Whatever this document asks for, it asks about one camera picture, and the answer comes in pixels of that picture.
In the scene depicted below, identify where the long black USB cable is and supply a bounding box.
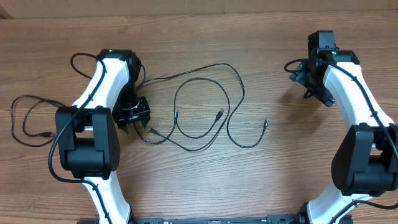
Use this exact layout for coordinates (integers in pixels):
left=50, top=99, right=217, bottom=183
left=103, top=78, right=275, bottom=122
left=132, top=62, right=270, bottom=149

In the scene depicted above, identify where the black USB-A cable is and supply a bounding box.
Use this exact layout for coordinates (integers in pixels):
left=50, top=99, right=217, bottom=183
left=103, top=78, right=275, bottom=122
left=147, top=77, right=231, bottom=152

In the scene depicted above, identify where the short black USB cable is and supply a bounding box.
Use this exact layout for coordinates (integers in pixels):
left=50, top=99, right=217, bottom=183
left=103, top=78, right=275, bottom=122
left=10, top=95, right=68, bottom=147

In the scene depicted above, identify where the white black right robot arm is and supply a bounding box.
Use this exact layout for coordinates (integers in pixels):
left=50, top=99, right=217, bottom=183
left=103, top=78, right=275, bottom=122
left=279, top=30, right=397, bottom=223

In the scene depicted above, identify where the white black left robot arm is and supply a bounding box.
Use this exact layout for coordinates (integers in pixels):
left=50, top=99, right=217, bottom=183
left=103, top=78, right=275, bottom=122
left=50, top=49, right=150, bottom=223

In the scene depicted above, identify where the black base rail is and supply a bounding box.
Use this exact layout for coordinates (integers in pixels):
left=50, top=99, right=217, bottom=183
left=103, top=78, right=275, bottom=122
left=129, top=214, right=306, bottom=224

